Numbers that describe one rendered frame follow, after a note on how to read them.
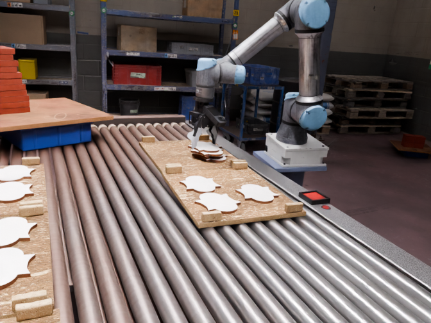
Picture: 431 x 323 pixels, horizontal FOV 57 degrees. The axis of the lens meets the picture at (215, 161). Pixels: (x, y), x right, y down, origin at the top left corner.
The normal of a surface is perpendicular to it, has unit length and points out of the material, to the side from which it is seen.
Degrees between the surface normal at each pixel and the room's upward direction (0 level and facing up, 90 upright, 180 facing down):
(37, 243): 0
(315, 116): 102
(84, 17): 90
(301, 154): 90
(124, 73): 90
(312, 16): 86
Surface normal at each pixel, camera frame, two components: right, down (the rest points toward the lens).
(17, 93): 0.70, 0.27
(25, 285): 0.07, -0.95
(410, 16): -0.96, 0.02
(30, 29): 0.28, 0.32
